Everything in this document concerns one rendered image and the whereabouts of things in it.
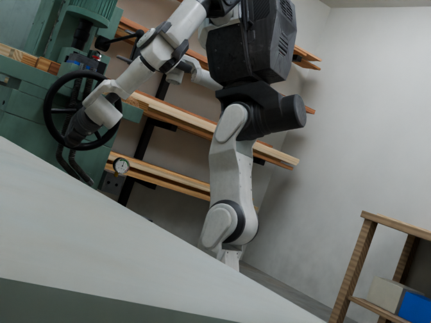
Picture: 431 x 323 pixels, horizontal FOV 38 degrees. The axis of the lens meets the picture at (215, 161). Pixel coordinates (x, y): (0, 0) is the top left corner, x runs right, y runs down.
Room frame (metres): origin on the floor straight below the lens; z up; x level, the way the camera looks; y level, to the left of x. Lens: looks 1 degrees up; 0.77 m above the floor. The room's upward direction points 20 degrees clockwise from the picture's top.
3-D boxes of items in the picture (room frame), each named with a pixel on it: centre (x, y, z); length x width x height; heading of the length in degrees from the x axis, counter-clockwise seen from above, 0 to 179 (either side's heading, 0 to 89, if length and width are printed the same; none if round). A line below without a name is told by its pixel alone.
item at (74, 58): (2.38, 0.58, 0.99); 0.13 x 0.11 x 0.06; 121
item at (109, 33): (2.81, 0.66, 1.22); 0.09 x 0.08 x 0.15; 31
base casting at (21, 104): (2.66, 0.74, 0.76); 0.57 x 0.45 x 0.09; 31
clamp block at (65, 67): (2.38, 0.58, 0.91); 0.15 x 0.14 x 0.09; 121
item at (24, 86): (2.50, 0.65, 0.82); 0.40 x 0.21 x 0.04; 121
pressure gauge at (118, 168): (2.51, 0.35, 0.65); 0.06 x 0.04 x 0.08; 121
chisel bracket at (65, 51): (2.57, 0.69, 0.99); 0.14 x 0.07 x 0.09; 31
